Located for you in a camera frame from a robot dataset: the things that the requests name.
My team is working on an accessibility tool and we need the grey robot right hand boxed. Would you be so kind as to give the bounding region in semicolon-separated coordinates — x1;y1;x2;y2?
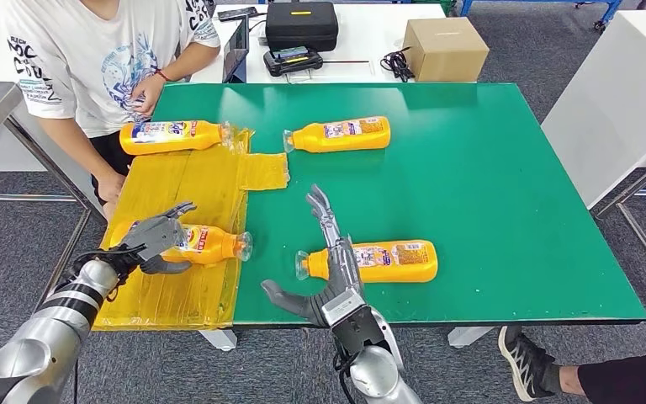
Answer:
260;183;366;328

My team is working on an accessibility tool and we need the person's left hand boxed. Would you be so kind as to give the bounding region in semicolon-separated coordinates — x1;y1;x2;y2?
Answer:
130;72;167;118

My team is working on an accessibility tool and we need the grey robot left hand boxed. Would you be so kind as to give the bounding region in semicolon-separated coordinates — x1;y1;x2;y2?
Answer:
116;201;198;275

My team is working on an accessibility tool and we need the person's right hand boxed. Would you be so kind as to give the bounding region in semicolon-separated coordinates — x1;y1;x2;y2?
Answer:
95;169;126;206

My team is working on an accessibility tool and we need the orange plastic detergent bottle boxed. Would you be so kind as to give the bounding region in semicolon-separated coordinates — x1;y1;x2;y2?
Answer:
294;239;439;284
119;120;232;156
283;115;392;154
108;221;254;268

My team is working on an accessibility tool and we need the person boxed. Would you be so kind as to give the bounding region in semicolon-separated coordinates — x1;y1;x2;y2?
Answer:
0;0;223;221

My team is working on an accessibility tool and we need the white table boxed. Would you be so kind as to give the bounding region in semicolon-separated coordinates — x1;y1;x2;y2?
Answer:
0;13;107;215
540;9;646;302

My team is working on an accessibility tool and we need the dark tablet computer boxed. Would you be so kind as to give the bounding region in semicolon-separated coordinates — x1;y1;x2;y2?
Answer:
222;16;250;85

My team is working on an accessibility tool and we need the white table foot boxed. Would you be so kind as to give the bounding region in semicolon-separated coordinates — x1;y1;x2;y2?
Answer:
199;328;239;353
447;326;495;349

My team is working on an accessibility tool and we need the black smartphone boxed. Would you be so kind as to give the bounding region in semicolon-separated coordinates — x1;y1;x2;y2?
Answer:
217;6;259;22

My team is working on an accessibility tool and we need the black handheld controller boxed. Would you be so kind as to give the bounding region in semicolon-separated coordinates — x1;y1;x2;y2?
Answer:
262;45;324;78

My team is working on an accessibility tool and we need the black hard carrying case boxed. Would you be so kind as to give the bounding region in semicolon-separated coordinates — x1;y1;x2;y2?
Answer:
264;1;340;53

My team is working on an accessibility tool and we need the white desk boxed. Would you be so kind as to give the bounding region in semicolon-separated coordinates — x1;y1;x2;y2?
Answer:
188;4;477;85

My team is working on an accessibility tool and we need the brown cardboard box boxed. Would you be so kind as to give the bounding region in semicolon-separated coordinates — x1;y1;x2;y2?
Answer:
401;16;490;83

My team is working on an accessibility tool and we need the person's leg with sneaker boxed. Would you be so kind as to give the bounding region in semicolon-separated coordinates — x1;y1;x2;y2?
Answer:
498;326;646;404

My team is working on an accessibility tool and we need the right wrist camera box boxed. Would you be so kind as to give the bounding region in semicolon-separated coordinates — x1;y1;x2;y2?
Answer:
320;289;394;358

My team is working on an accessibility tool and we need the black coiled cable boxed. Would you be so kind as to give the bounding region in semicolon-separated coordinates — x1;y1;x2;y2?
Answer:
379;47;416;83

